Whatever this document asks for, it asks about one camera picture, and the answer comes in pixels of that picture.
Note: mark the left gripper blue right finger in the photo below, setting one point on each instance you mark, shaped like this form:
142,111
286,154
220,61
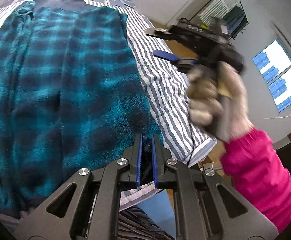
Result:
154,161

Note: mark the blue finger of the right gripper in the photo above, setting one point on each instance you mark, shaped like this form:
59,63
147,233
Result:
173,58

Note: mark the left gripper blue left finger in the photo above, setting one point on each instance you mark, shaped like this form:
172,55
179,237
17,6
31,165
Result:
139,159

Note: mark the teal plaid fleece garment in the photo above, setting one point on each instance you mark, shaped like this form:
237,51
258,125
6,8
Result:
70,97

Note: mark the pink sleeve right forearm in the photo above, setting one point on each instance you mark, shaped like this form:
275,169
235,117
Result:
259,176

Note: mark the black clothes rack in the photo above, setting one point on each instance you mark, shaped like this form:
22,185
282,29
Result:
230,12

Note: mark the right hand beige glove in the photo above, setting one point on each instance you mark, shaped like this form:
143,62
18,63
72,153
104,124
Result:
204,104

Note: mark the grey white striped bed quilt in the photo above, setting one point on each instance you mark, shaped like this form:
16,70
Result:
165,88

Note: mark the window with city view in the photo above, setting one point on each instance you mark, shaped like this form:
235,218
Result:
274,64

